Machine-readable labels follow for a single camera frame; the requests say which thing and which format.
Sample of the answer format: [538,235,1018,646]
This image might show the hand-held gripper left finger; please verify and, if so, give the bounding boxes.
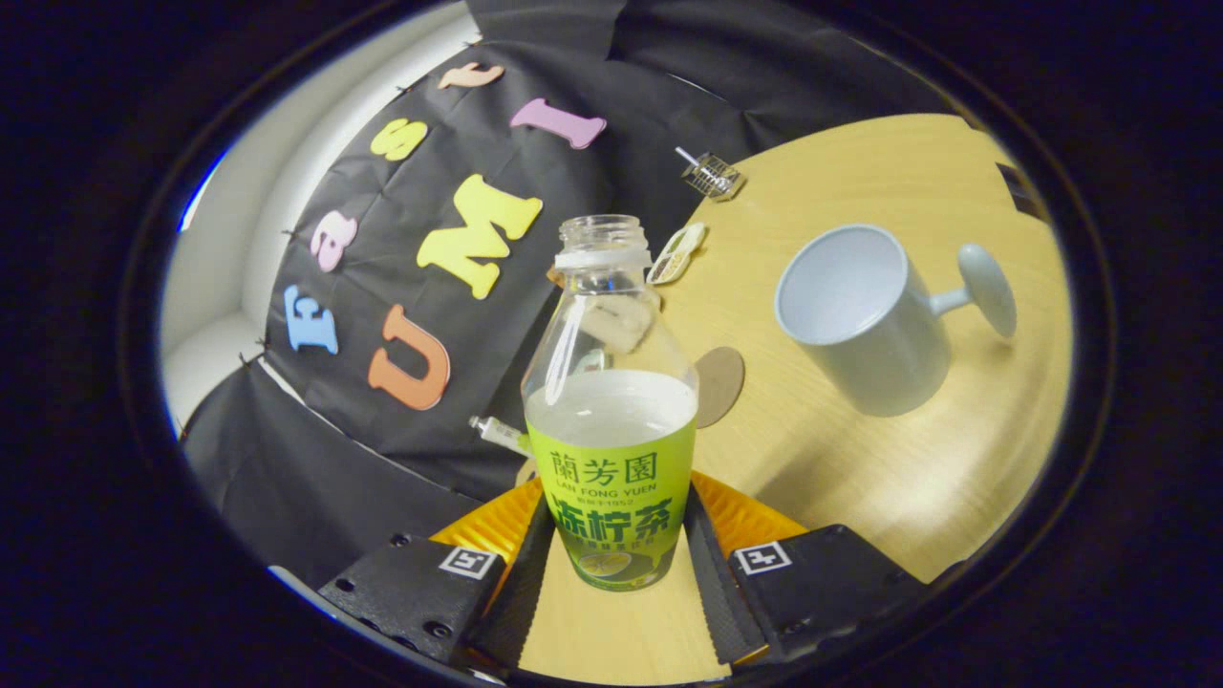
[317,478,557,672]

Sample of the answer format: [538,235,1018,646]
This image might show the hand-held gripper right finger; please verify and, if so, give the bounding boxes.
[683,470,933,667]

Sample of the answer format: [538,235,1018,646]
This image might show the green label juice bottle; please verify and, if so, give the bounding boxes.
[521,214,700,593]

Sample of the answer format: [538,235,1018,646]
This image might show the round brown coaster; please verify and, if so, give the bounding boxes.
[694,346,747,430]

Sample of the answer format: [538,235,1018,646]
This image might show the pale blue cup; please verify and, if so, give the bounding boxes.
[774,224,1018,418]

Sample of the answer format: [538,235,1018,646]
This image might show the small white green bottle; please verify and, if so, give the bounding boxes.
[468,415,532,458]

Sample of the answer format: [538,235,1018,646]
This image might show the wooden table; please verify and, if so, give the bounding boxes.
[516,113,1076,684]

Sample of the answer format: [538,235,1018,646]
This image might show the white food tray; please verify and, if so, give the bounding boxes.
[647,222,708,286]

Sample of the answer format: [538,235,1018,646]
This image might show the black table edge clamp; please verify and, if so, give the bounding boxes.
[996,162,1047,221]

